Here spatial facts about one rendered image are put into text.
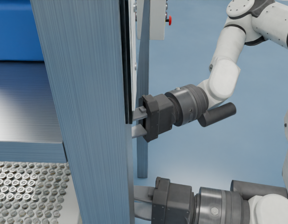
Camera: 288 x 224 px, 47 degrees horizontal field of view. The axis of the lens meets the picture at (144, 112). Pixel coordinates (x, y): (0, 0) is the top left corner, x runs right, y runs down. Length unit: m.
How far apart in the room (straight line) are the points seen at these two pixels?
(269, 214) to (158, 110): 0.31
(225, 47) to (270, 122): 1.57
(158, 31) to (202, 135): 1.05
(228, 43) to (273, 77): 1.98
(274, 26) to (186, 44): 2.31
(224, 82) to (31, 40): 0.51
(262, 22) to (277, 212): 0.50
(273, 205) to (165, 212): 0.17
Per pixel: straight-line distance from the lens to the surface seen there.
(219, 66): 0.82
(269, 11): 0.91
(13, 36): 0.42
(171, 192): 0.58
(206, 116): 0.80
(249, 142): 2.24
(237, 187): 0.62
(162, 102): 0.74
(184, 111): 0.75
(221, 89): 0.80
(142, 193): 0.59
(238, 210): 0.58
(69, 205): 0.72
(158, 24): 1.31
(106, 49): 0.24
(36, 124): 0.34
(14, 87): 0.40
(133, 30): 0.26
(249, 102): 2.55
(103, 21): 0.23
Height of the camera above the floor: 1.55
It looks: 41 degrees down
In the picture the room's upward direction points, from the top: straight up
